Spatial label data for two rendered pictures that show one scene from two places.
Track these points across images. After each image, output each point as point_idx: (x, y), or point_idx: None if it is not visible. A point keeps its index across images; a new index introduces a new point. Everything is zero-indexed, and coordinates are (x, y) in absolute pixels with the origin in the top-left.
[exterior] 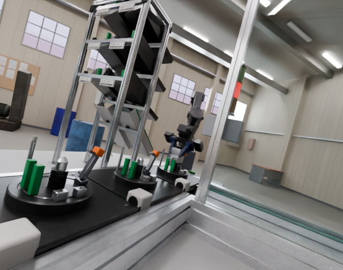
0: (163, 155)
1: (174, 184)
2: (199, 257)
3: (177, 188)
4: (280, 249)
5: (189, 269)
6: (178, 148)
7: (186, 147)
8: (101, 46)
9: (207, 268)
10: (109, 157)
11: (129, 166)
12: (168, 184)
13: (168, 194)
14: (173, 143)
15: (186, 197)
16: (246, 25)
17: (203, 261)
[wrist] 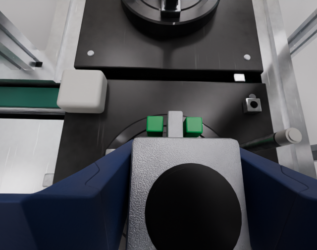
0: (249, 145)
1: (107, 79)
2: (43, 48)
3: (86, 54)
4: None
5: (51, 26)
6: (172, 153)
7: (61, 187)
8: None
9: (32, 40)
10: None
11: (290, 95)
12: (117, 56)
13: (85, 2)
14: (290, 183)
15: (57, 49)
16: None
17: (38, 46)
